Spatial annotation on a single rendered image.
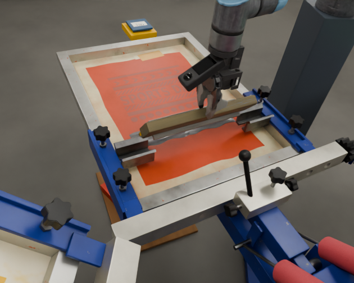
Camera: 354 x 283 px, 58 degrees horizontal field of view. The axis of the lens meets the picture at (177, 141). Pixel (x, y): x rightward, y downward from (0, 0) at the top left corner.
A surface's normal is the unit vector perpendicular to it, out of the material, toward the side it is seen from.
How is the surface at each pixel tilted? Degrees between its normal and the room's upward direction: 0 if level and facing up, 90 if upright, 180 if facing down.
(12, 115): 0
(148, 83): 0
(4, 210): 32
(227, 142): 0
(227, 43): 90
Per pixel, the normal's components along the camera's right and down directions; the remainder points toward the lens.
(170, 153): 0.09, -0.70
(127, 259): 0.61, -0.53
